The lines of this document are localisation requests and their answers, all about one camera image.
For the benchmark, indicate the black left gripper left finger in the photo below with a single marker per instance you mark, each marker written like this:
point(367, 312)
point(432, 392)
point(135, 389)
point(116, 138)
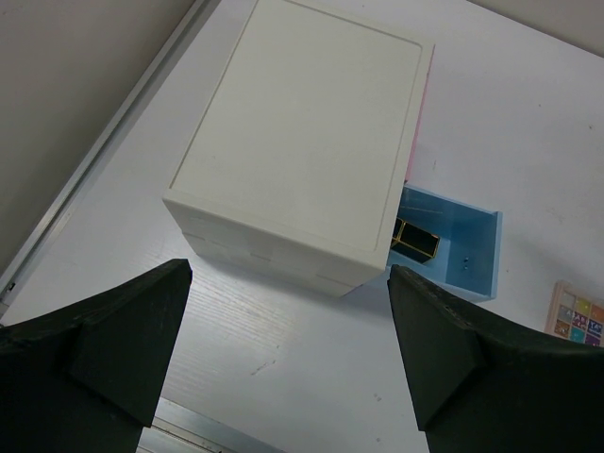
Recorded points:
point(88, 377)

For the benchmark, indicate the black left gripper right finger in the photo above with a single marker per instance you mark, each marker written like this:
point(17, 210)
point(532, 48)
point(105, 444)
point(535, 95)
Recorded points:
point(482, 383)

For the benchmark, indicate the light blue drawer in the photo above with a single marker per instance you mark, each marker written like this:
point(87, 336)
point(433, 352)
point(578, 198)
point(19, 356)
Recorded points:
point(466, 259)

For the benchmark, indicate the black gold lipstick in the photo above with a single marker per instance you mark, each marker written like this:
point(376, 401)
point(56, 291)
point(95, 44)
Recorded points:
point(414, 242)

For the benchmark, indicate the pink drawer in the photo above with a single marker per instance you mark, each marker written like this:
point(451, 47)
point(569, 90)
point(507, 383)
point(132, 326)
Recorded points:
point(419, 127)

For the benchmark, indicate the colourful eyeshadow palette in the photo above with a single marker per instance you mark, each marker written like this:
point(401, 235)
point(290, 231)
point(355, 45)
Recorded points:
point(575, 316)

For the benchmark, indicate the white drawer cabinet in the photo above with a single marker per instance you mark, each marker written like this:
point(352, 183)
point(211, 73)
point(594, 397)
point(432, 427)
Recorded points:
point(298, 163)

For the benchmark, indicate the aluminium frame rail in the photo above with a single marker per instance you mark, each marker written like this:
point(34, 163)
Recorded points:
point(153, 75)

